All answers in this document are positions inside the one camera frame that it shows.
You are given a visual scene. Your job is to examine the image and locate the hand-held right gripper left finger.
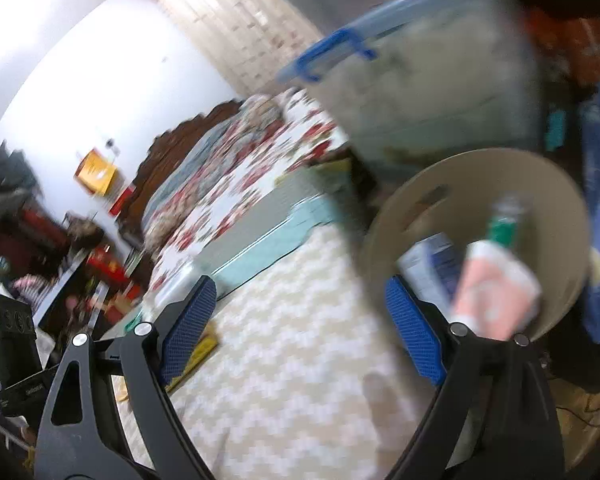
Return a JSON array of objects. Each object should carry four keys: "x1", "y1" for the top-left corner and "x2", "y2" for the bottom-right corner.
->
[{"x1": 32, "y1": 275, "x2": 218, "y2": 480}]

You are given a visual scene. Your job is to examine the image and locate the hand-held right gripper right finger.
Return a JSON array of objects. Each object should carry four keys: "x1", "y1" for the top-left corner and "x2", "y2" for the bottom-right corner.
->
[{"x1": 385, "y1": 275, "x2": 566, "y2": 480}]

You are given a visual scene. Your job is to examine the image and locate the white and orange snack packet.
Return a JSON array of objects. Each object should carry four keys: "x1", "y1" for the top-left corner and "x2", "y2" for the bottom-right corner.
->
[{"x1": 452, "y1": 240, "x2": 543, "y2": 341}]

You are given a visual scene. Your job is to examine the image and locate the clear plastic bottle green label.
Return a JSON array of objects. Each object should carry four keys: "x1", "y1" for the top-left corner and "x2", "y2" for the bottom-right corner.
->
[{"x1": 485, "y1": 195, "x2": 531, "y2": 251}]

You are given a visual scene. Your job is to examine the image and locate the beige round bin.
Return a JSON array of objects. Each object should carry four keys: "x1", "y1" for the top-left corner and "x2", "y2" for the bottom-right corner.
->
[{"x1": 357, "y1": 147, "x2": 593, "y2": 346}]

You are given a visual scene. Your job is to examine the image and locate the yellow flat packet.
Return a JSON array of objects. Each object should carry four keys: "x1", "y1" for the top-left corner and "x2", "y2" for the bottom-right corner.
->
[{"x1": 167, "y1": 322, "x2": 221, "y2": 393}]

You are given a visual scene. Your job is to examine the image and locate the blue and white carton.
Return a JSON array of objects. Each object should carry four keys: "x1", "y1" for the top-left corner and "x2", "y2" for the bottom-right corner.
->
[{"x1": 397, "y1": 232, "x2": 468, "y2": 313}]

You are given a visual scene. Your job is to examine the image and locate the carved wooden headboard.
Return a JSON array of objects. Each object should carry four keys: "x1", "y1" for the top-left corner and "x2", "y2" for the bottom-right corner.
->
[{"x1": 115, "y1": 100, "x2": 243, "y2": 251}]

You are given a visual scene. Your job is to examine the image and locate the folded floral quilt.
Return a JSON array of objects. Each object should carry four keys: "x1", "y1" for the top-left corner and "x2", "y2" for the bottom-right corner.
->
[{"x1": 142, "y1": 110, "x2": 281, "y2": 251}]

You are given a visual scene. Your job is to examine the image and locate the brown cardboard box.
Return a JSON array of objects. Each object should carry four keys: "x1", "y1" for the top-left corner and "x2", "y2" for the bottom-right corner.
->
[{"x1": 550, "y1": 375, "x2": 600, "y2": 466}]

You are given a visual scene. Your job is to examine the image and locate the bed with floral cover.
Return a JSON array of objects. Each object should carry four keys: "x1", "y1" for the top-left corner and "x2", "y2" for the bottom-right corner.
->
[{"x1": 152, "y1": 90, "x2": 353, "y2": 293}]

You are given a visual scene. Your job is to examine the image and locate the clear storage box blue clasp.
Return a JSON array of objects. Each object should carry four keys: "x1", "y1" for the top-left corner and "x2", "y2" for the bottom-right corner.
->
[{"x1": 277, "y1": 0, "x2": 543, "y2": 166}]

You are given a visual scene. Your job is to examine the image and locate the beige leaf print curtain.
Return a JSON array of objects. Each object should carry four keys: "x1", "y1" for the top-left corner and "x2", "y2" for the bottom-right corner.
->
[{"x1": 140, "y1": 0, "x2": 331, "y2": 96}]

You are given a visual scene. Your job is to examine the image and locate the cluttered wall shelf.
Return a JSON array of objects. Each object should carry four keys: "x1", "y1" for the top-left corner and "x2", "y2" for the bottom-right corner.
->
[{"x1": 0, "y1": 140, "x2": 81, "y2": 281}]

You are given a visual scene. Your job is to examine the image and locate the yellow wall hanging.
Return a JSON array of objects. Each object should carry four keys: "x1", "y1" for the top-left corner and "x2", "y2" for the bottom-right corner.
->
[{"x1": 75, "y1": 147, "x2": 118, "y2": 196}]

